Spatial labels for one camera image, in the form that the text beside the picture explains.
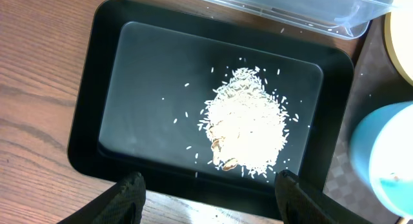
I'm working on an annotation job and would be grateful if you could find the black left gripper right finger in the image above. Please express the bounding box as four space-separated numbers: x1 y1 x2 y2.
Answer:
274 170 370 224

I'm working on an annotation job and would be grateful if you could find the yellow plate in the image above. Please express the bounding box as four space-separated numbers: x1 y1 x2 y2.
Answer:
384 10 412 85

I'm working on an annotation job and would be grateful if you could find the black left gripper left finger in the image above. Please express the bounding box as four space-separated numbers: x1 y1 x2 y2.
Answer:
59 172 146 224

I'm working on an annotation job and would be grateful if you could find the dark brown serving tray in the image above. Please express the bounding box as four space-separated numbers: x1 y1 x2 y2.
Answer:
324 17 412 223

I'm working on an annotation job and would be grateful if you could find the black waste tray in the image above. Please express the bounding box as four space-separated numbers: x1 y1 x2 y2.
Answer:
68 0 354 219

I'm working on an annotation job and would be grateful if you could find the rice food waste pile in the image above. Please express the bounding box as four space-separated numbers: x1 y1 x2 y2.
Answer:
161 57 312 179

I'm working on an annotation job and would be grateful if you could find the light blue bowl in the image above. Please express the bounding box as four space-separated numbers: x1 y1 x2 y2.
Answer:
349 101 412 219

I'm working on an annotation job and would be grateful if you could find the clear plastic bin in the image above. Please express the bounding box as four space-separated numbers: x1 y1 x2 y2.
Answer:
204 0 412 40

